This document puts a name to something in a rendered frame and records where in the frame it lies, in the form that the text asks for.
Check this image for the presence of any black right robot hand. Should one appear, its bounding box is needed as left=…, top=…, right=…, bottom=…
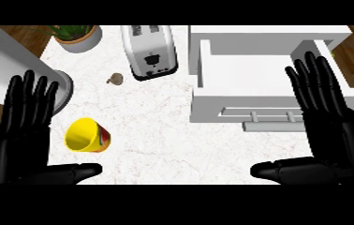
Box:
left=250, top=51, right=354, bottom=186

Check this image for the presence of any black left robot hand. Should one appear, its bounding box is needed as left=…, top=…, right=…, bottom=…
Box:
left=0, top=69, right=104, bottom=186

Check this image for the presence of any yellow cup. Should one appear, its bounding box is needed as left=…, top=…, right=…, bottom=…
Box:
left=64, top=117, right=113, bottom=154

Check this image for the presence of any white open drawer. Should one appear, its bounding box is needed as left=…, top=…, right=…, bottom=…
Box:
left=189, top=38, right=354, bottom=133

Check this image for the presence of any white appliance with grey base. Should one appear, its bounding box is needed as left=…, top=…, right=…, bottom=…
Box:
left=0, top=27, right=76, bottom=117

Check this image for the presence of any small brown garlic bulb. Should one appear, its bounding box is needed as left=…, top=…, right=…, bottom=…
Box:
left=105, top=72, right=126, bottom=86

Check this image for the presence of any white cabinet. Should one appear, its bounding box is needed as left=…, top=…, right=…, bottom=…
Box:
left=188, top=25, right=354, bottom=77

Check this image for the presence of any potted green plant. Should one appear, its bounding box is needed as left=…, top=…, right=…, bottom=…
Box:
left=45, top=25, right=104, bottom=54

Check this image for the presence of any white toaster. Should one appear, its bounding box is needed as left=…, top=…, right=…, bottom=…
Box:
left=120, top=25, right=180, bottom=82

